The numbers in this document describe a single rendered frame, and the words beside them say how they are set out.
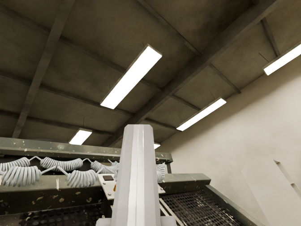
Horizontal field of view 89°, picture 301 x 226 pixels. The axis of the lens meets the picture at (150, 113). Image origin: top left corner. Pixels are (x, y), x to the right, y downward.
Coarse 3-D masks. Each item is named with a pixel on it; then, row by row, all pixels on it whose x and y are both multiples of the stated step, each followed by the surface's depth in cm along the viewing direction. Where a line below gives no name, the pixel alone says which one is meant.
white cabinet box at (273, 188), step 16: (272, 160) 266; (256, 176) 276; (272, 176) 260; (288, 176) 288; (256, 192) 270; (272, 192) 255; (288, 192) 241; (272, 208) 250; (288, 208) 237; (272, 224) 245; (288, 224) 232
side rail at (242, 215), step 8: (208, 192) 127; (216, 192) 124; (216, 200) 120; (224, 200) 116; (232, 208) 111; (240, 208) 112; (240, 216) 106; (248, 216) 105; (248, 224) 102; (256, 224) 99
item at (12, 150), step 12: (60, 156) 62; (72, 156) 64; (84, 156) 67; (96, 156) 70; (108, 156) 74; (12, 168) 50; (24, 168) 54; (36, 168) 54; (60, 168) 61; (12, 180) 52; (24, 180) 50; (36, 180) 55; (84, 180) 61; (96, 180) 65
